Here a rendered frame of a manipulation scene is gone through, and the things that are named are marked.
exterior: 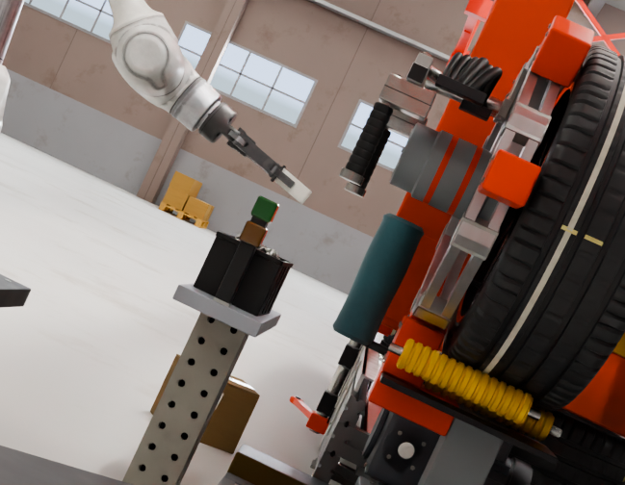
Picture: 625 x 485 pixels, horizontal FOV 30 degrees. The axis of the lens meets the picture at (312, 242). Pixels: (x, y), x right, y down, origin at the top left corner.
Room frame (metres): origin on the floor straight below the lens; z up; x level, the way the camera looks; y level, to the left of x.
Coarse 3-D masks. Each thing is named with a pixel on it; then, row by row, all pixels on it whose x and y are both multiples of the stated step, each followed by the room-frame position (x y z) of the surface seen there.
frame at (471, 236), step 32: (544, 96) 2.03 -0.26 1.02; (512, 128) 1.94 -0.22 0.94; (544, 128) 1.94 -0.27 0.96; (480, 192) 1.94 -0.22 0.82; (448, 224) 2.44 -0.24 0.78; (480, 224) 1.93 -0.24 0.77; (448, 256) 1.98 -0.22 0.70; (480, 256) 1.95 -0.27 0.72; (448, 288) 2.33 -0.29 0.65; (448, 320) 2.07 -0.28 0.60
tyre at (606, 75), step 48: (576, 96) 1.94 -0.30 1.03; (576, 144) 1.89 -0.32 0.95; (624, 144) 1.89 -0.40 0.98; (576, 192) 1.87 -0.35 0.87; (624, 192) 1.87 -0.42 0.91; (528, 240) 1.88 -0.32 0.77; (576, 240) 1.88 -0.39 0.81; (624, 240) 1.86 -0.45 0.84; (528, 288) 1.91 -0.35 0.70; (576, 288) 1.89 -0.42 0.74; (624, 288) 1.88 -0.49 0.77; (480, 336) 2.00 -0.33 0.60; (528, 336) 1.96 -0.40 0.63; (576, 336) 1.92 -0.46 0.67; (528, 384) 2.05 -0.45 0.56; (576, 384) 1.98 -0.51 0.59
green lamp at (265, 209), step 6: (258, 198) 2.12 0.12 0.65; (264, 198) 2.12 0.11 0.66; (258, 204) 2.12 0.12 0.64; (264, 204) 2.12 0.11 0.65; (270, 204) 2.12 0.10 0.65; (276, 204) 2.12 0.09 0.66; (252, 210) 2.12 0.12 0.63; (258, 210) 2.12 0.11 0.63; (264, 210) 2.12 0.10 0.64; (270, 210) 2.12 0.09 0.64; (276, 210) 2.14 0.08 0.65; (258, 216) 2.12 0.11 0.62; (264, 216) 2.12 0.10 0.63; (270, 216) 2.12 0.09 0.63; (270, 222) 2.13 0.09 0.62
